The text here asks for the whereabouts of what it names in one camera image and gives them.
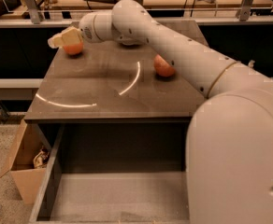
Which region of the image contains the open grey top drawer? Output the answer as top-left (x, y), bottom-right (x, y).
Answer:
top-left (29, 123), bottom-right (189, 224)

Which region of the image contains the crumpled item in box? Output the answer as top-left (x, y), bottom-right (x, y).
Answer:
top-left (33, 147), bottom-right (50, 169)

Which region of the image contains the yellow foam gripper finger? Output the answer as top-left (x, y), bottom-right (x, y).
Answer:
top-left (48, 36), bottom-right (64, 49)
top-left (61, 27), bottom-right (82, 46)

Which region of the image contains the cardboard box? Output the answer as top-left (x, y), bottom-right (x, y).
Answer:
top-left (0, 120), bottom-right (46, 204)

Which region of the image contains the white bowl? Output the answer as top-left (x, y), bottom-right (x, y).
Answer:
top-left (117, 36), bottom-right (141, 46)

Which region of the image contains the red apple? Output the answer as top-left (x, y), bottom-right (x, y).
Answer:
top-left (153, 55), bottom-right (175, 77)

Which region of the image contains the grey cabinet with glass top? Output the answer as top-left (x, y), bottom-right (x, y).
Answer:
top-left (23, 19), bottom-right (209, 147)

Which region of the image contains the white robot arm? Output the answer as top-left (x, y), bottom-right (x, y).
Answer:
top-left (49, 0), bottom-right (273, 224)

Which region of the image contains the orange fruit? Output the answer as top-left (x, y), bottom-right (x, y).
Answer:
top-left (63, 42), bottom-right (83, 55)

